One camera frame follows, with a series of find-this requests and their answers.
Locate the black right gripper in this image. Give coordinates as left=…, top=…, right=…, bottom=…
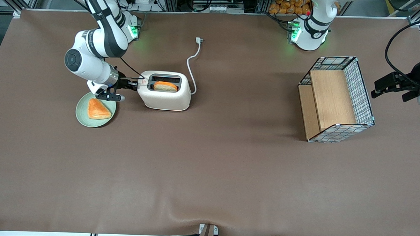
left=117, top=77, right=141, bottom=92

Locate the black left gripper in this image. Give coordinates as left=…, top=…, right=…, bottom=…
left=371, top=51, right=420, bottom=102

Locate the white two-slot toaster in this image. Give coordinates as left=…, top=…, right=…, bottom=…
left=136, top=70, right=192, bottom=112

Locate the white bread slice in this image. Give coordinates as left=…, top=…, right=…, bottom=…
left=153, top=81, right=179, bottom=93

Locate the triangular golden puff pastry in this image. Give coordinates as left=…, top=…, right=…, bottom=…
left=87, top=98, right=112, bottom=120

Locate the pale green round plate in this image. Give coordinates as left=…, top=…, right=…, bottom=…
left=75, top=91, right=117, bottom=129

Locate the pile of golden bread rolls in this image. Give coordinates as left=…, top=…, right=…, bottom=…
left=268, top=0, right=312, bottom=16

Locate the wire basket with wooden shelf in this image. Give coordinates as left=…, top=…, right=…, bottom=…
left=296, top=54, right=378, bottom=145

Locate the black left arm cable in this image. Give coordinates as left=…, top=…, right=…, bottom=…
left=384, top=14, right=420, bottom=82

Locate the white toaster power cord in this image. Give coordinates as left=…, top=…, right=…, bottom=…
left=185, top=37, right=204, bottom=96

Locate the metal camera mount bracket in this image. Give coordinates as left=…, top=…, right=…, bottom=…
left=196, top=223, right=219, bottom=236

